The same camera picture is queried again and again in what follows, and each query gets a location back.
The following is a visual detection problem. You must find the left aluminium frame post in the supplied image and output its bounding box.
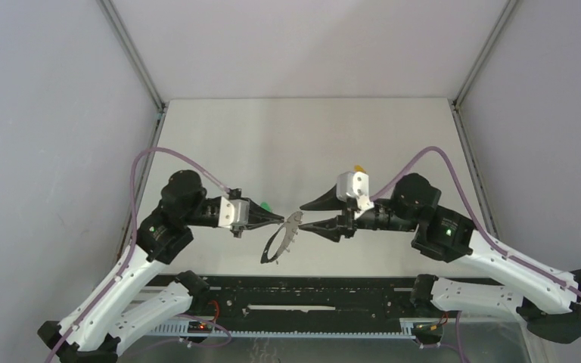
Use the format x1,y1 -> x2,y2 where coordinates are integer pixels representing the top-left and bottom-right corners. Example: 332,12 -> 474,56
97,0 -> 166,113

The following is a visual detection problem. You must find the right aluminium frame post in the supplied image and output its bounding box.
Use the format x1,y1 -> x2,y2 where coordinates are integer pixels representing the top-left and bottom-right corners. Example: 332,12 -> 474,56
452,0 -> 520,109

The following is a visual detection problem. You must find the aluminium frame post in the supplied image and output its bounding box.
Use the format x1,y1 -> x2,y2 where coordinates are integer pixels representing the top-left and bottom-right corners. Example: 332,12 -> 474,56
97,0 -> 166,113
452,0 -> 520,109

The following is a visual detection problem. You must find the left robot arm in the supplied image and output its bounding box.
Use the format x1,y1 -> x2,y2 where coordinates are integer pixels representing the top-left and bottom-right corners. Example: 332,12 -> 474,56
38,170 -> 284,362

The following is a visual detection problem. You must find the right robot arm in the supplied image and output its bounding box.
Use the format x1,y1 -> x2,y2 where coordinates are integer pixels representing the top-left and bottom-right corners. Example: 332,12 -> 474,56
301,172 -> 581,344

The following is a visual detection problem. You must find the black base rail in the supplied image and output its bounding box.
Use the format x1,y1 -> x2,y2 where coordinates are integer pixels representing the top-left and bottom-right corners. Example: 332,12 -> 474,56
142,274 -> 459,334

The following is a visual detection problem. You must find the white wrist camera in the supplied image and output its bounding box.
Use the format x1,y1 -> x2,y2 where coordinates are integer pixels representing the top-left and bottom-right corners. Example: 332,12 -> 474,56
218,197 -> 250,230
335,172 -> 374,215

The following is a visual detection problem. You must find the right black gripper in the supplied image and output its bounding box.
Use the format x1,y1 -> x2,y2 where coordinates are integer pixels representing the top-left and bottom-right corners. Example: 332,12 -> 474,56
298,181 -> 418,244

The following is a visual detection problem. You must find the white cable duct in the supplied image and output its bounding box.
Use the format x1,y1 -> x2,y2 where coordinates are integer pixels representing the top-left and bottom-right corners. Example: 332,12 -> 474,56
146,320 -> 415,340

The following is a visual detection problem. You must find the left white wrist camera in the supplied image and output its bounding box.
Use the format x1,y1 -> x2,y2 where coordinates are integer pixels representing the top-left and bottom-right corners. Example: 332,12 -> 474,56
218,197 -> 250,230

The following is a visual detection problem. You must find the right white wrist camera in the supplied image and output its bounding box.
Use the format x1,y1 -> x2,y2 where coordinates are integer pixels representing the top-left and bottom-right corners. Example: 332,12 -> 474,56
335,172 -> 374,215

